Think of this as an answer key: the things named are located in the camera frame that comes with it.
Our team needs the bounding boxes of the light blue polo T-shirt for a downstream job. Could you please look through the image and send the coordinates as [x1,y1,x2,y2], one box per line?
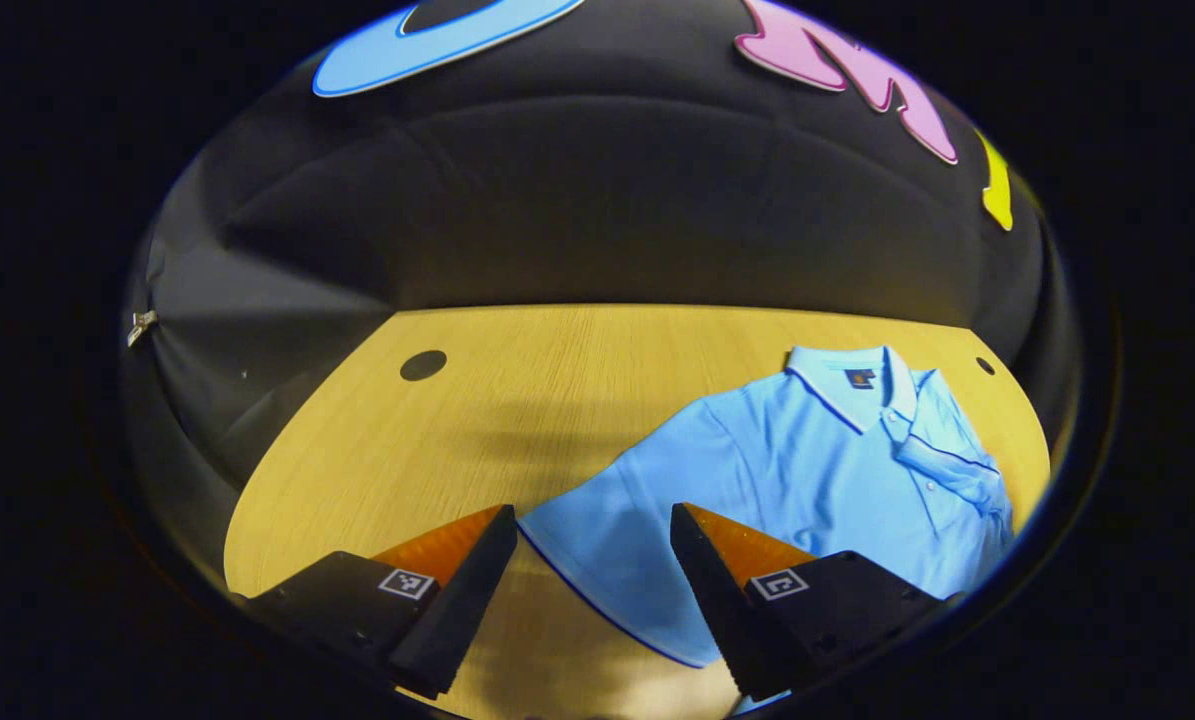
[517,345,1016,716]

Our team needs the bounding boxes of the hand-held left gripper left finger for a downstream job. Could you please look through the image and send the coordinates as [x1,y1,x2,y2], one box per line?
[245,503,519,699]

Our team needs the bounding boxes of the black backdrop cloth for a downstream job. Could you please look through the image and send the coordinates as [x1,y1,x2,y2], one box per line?
[122,0,1078,501]

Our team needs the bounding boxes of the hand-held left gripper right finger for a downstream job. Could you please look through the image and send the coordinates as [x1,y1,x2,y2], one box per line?
[669,502,964,702]

